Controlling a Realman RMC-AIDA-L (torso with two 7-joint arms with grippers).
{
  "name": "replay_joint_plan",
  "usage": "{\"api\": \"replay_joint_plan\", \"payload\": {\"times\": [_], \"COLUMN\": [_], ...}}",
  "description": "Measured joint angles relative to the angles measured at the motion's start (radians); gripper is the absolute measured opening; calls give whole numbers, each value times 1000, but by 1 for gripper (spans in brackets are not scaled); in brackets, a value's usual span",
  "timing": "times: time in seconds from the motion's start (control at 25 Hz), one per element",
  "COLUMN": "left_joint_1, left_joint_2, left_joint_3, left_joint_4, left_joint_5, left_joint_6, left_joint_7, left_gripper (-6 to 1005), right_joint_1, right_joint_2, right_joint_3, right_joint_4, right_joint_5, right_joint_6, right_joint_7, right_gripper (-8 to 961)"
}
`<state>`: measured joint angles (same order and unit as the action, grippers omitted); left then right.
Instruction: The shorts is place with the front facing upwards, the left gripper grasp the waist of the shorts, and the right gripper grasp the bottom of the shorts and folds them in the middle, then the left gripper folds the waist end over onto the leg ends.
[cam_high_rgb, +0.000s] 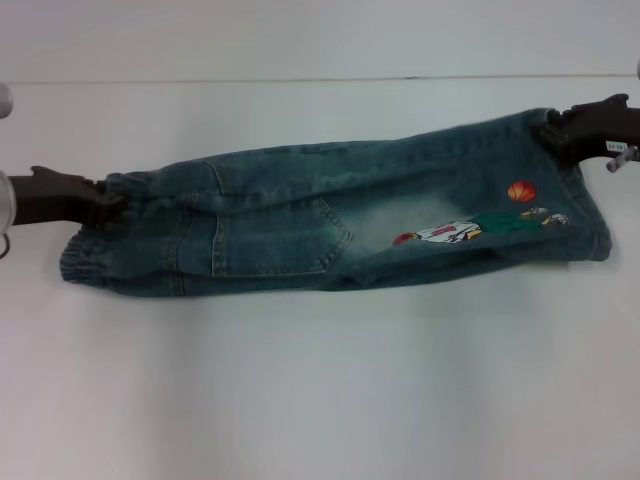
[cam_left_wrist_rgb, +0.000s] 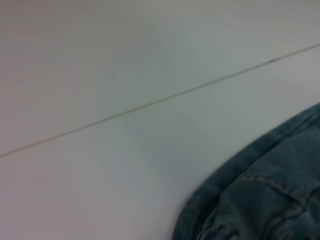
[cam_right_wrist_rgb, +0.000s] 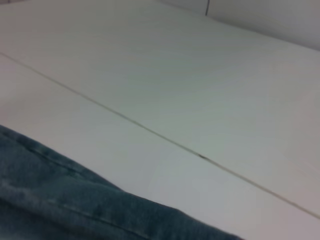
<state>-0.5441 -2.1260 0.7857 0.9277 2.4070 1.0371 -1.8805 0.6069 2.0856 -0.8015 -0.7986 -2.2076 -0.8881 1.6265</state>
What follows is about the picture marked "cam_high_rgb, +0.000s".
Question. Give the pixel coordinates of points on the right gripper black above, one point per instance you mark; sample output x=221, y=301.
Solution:
x=600, y=127

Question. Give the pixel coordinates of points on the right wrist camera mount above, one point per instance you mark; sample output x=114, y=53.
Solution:
x=620, y=155

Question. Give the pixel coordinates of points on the blue denim shorts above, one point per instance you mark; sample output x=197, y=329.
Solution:
x=310, y=220

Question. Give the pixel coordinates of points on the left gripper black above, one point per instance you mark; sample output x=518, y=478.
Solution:
x=55, y=197

